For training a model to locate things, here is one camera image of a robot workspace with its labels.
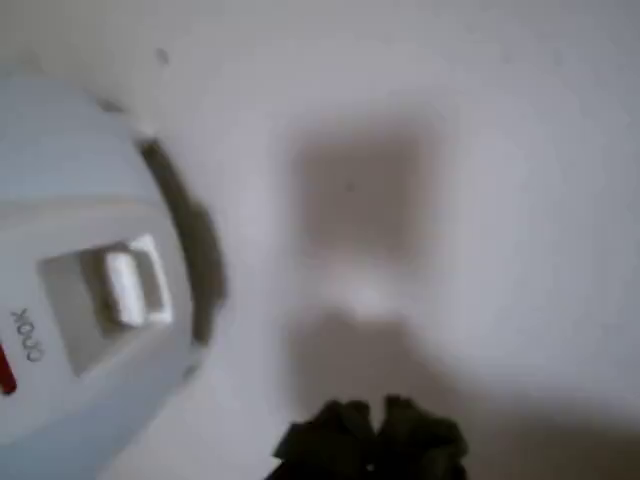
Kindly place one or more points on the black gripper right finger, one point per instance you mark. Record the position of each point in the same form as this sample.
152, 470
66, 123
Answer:
420, 445

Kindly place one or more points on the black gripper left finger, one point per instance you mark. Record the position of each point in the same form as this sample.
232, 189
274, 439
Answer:
330, 445

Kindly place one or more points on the white electric rice cooker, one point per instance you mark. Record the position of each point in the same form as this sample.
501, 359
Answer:
65, 165

